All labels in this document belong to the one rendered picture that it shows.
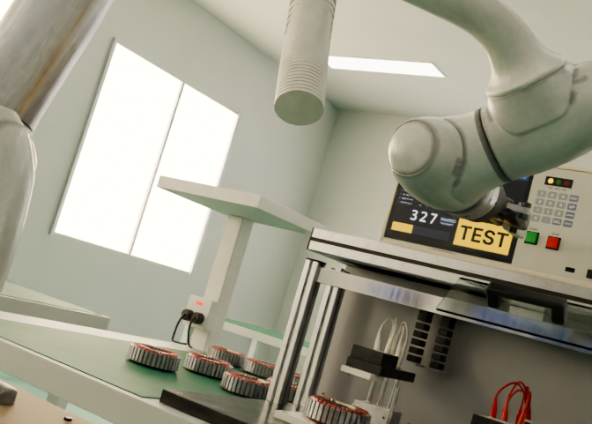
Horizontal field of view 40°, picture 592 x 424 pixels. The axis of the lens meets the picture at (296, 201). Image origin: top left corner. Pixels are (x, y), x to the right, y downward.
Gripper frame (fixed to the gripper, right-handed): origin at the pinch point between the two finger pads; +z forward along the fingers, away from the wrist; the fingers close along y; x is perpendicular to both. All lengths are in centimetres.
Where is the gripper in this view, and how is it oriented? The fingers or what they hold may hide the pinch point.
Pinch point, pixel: (514, 225)
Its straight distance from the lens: 137.8
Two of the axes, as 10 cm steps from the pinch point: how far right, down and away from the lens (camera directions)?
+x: 2.8, -9.5, 1.2
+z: 5.3, 2.6, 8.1
